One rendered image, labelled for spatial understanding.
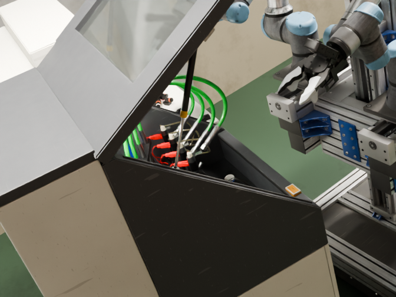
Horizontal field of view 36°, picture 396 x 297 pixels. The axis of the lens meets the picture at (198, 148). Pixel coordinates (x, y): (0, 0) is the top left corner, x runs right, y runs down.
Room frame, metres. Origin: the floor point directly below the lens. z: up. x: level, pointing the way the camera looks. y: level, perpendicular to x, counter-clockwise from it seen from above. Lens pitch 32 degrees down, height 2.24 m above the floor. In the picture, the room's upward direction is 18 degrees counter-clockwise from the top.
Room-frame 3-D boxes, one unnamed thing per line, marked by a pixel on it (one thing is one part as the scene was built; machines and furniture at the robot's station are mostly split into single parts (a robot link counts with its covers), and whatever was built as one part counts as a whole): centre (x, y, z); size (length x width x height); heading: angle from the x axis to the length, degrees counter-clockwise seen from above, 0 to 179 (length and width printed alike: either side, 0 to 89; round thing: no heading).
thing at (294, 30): (2.22, -0.54, 1.20); 0.13 x 0.12 x 0.14; 24
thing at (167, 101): (2.49, 0.10, 1.01); 0.23 x 0.11 x 0.06; 16
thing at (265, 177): (1.81, -0.20, 0.87); 0.62 x 0.04 x 0.16; 16
